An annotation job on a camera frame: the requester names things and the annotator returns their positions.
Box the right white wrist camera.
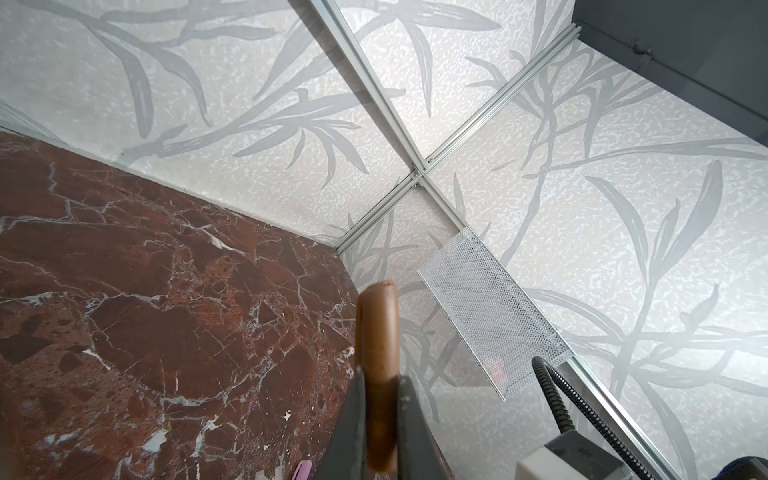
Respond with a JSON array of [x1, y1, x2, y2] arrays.
[[515, 431, 633, 480]]

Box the pink item in basket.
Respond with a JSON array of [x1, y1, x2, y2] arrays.
[[483, 357, 507, 386]]

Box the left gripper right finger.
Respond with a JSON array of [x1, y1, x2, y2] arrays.
[[397, 376, 450, 480]]

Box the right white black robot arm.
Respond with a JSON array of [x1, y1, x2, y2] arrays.
[[713, 456, 768, 480]]

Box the magenta pink pen cap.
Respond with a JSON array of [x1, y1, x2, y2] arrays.
[[291, 460, 313, 480]]

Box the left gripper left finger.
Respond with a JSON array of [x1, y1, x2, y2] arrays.
[[314, 367, 366, 480]]

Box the dark brown pen cap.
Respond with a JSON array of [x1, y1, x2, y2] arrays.
[[355, 280, 400, 473]]

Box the white wire mesh basket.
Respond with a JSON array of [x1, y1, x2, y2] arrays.
[[417, 227, 574, 401]]

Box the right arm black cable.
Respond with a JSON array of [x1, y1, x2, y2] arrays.
[[531, 355, 658, 480]]

